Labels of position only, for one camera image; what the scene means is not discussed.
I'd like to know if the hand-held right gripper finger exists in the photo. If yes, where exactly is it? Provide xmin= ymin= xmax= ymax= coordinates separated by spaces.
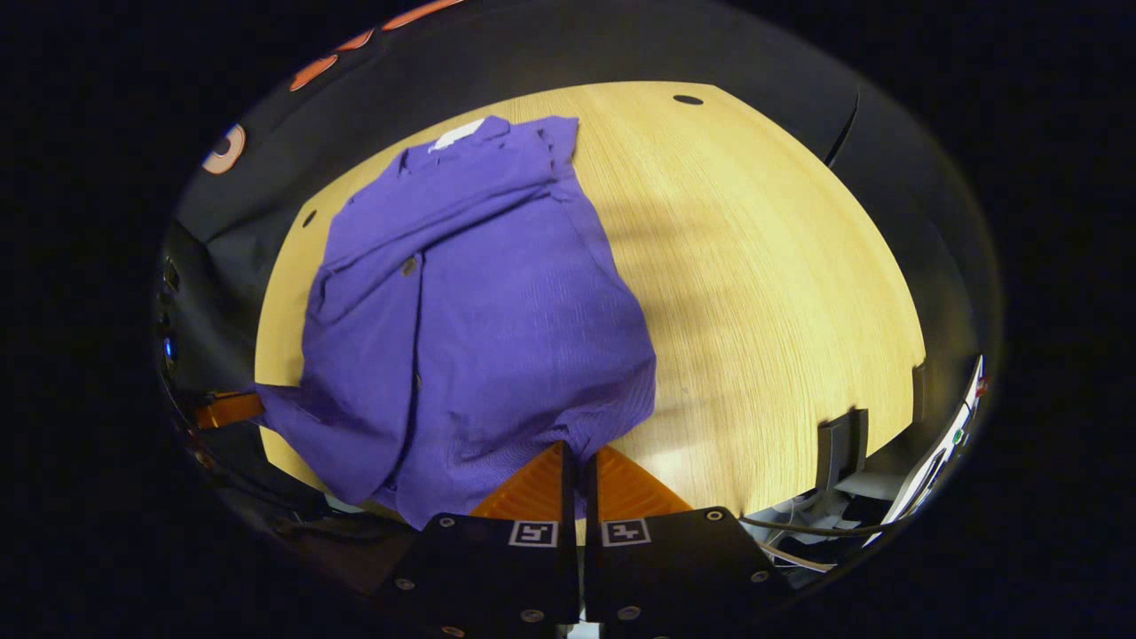
xmin=377 ymin=441 xmax=582 ymax=639
xmin=584 ymin=444 xmax=795 ymax=639

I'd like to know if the purple shirt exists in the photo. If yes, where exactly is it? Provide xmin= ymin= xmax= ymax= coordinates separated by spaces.
xmin=253 ymin=114 xmax=658 ymax=531

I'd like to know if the black cable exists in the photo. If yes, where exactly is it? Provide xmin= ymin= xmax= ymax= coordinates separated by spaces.
xmin=739 ymin=513 xmax=890 ymax=540

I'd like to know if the black bracket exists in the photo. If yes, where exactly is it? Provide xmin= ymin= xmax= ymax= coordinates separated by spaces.
xmin=815 ymin=408 xmax=871 ymax=494

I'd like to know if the black backdrop cloth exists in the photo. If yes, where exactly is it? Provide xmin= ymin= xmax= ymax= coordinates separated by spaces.
xmin=158 ymin=0 xmax=1004 ymax=445

